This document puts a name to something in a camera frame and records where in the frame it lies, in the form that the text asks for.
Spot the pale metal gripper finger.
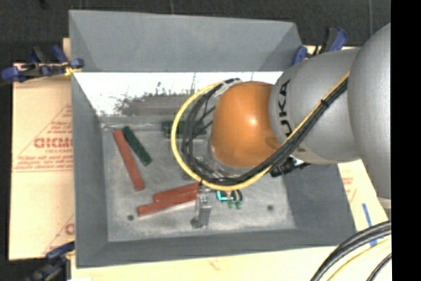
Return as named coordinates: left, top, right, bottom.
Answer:
left=195, top=195, right=203, bottom=225
left=200, top=201, right=212, bottom=228

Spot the red-brown flat block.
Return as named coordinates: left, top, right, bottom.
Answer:
left=112, top=128, right=146, bottom=192
left=152, top=182, right=202, bottom=203
left=136, top=193, right=199, bottom=218

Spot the dark green flat block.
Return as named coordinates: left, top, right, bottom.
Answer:
left=121, top=125, right=153, bottom=166

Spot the brown cardboard board, red print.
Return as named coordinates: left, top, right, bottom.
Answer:
left=8, top=74, right=389, bottom=261

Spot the grey metal bin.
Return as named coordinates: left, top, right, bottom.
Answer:
left=68, top=9, right=359, bottom=267

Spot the black cylinder on white bracket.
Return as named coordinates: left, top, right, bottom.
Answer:
left=269, top=156, right=310, bottom=178

